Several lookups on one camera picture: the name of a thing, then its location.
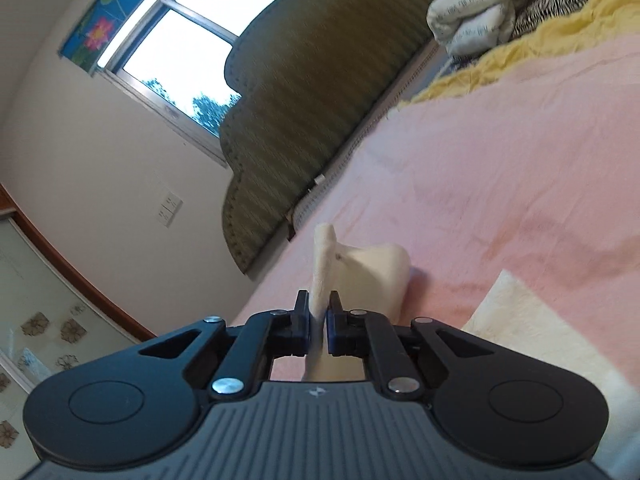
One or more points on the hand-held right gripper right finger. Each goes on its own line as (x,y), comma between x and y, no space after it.
(331,332)

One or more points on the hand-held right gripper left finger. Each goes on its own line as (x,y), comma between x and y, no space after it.
(301,332)

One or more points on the cream blanket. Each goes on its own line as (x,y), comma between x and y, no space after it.
(372,275)

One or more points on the brown wooden wardrobe trim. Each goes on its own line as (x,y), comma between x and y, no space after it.
(75,272)

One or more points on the pink bed sheet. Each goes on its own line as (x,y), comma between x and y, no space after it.
(500,160)

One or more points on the olive upholstered headboard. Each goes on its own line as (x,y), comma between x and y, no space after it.
(310,85)

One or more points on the white floral wardrobe door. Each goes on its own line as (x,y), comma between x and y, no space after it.
(45,340)

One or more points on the window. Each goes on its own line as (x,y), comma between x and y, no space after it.
(200,45)

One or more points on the white printed quilt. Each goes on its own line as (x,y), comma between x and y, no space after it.
(475,0)

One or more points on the floral window curtain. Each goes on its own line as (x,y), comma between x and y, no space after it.
(100,30)

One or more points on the yellow blanket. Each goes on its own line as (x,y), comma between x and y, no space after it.
(550,35)

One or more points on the zebra print cloth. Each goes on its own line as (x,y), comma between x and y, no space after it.
(550,2)

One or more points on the white wall socket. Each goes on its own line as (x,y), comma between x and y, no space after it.
(164,217)
(173,202)

